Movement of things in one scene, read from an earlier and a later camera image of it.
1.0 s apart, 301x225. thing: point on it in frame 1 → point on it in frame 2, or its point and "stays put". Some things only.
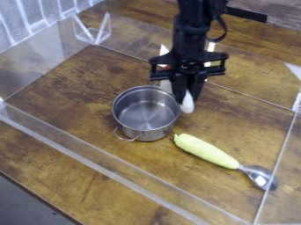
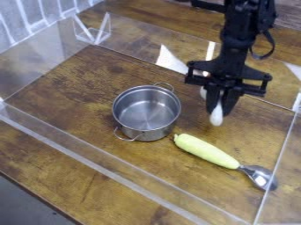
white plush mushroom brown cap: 187,105 → 217,116
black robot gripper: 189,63 → 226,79
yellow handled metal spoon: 261,175 stays put
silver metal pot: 146,111 stays put
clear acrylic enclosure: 99,150 stays put
